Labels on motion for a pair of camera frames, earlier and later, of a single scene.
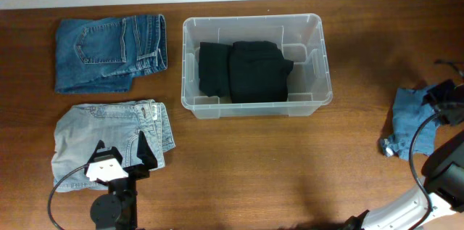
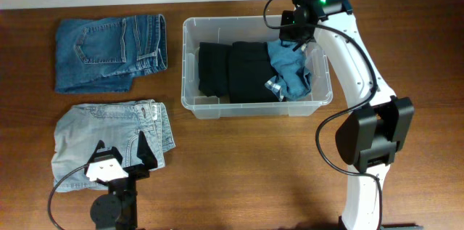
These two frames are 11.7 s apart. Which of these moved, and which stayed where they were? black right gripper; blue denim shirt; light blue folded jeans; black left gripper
Moved: blue denim shirt; black right gripper
Stayed: light blue folded jeans; black left gripper
